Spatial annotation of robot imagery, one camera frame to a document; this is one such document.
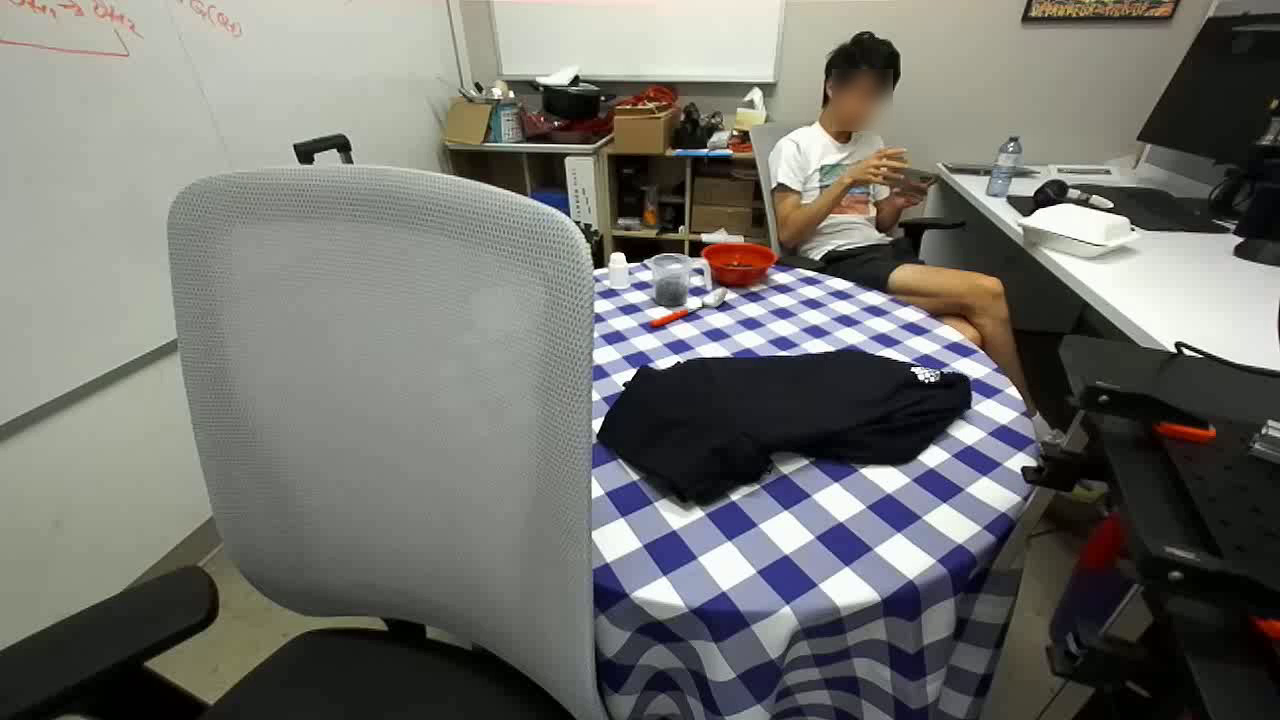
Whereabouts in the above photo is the clear water bottle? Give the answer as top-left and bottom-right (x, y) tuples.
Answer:
(985, 134), (1029, 200)

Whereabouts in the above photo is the white foam food container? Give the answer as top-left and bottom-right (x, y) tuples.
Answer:
(1021, 200), (1138, 262)

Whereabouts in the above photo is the white projection screen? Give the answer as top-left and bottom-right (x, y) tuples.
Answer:
(489, 0), (789, 89)

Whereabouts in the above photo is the blue white checkered tablecloth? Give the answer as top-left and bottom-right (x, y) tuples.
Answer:
(584, 255), (1045, 720)

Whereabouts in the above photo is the black keyboard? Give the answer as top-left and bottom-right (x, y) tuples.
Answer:
(1063, 181), (1221, 238)

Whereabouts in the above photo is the black computer monitor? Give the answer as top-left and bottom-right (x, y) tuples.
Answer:
(1134, 12), (1280, 171)

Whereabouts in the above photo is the red handled spoon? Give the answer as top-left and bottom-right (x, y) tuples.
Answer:
(638, 293), (730, 336)

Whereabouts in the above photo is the clear plastic cup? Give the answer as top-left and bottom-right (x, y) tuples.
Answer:
(648, 250), (695, 312)

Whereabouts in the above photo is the wooden storage shelf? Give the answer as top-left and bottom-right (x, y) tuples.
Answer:
(442, 128), (781, 266)

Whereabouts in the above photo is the white desk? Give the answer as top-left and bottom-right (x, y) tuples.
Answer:
(937, 155), (1280, 376)

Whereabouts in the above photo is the cardboard box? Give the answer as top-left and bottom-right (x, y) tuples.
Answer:
(610, 106), (685, 155)
(438, 96), (494, 154)
(687, 171), (762, 239)

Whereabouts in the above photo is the wall whiteboard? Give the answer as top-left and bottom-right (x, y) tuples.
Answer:
(0, 0), (462, 432)

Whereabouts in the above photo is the grey mesh office chair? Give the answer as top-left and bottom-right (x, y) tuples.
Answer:
(0, 162), (610, 720)

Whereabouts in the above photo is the framed picture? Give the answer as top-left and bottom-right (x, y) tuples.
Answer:
(1021, 0), (1182, 23)

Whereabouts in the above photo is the seated person white shirt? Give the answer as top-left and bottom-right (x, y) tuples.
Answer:
(767, 30), (1032, 391)

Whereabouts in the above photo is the black clamp orange handle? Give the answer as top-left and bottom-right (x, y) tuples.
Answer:
(1151, 415), (1221, 449)

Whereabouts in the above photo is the black cloth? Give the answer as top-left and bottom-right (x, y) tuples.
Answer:
(592, 348), (974, 507)

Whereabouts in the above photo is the red bowl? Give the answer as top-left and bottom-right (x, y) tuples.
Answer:
(701, 239), (781, 293)

